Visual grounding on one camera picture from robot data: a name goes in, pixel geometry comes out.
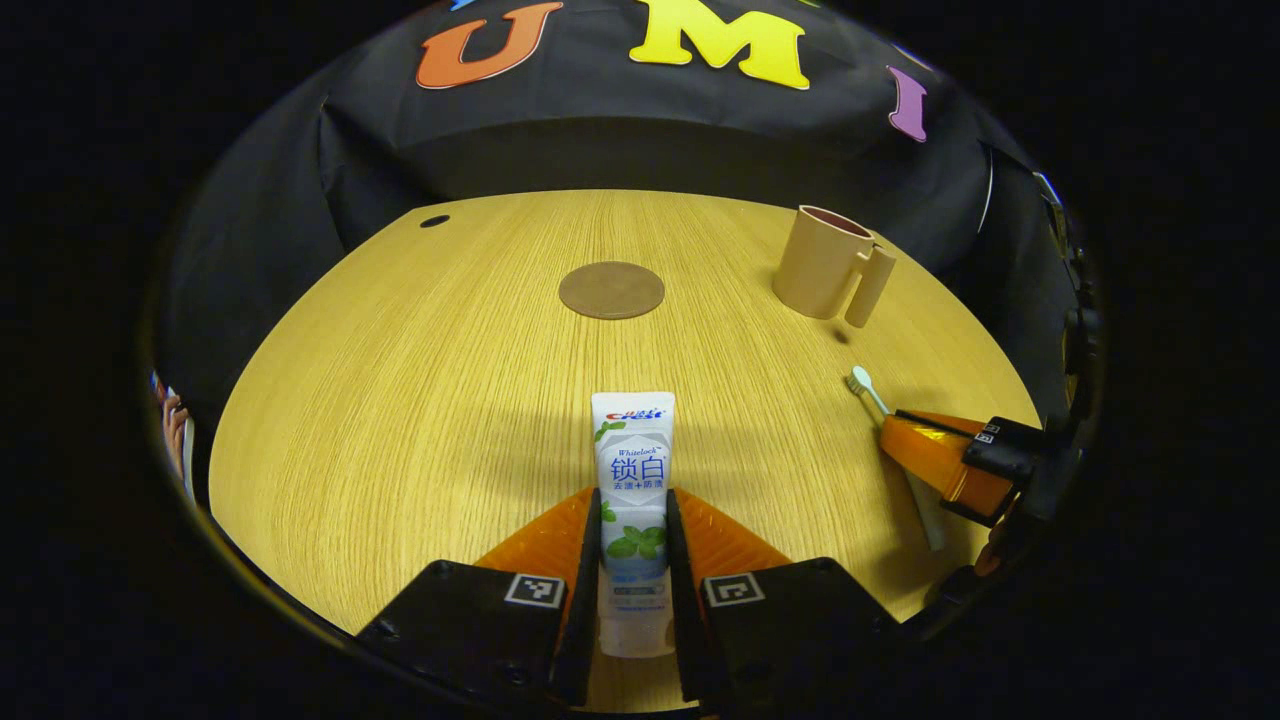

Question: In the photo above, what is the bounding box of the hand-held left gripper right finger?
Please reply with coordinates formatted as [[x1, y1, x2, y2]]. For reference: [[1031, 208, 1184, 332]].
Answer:
[[665, 487, 901, 706]]

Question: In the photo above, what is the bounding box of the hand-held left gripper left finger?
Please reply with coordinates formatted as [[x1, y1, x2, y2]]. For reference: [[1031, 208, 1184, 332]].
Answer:
[[357, 487, 604, 709]]

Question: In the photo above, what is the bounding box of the pale green toothbrush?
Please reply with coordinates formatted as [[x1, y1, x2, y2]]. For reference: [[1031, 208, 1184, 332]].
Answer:
[[846, 366, 946, 553]]

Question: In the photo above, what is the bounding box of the white toothpaste tube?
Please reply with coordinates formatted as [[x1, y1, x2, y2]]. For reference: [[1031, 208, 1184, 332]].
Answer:
[[590, 391, 677, 659]]

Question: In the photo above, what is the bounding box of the beige cup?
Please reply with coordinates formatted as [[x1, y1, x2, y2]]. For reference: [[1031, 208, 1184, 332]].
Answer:
[[771, 205, 898, 329]]

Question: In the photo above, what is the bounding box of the round brown coaster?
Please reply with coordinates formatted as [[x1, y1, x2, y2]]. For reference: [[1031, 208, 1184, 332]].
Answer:
[[558, 261, 666, 321]]

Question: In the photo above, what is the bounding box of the black backdrop cloth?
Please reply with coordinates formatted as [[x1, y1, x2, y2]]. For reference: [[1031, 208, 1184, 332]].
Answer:
[[150, 0, 1091, 481]]

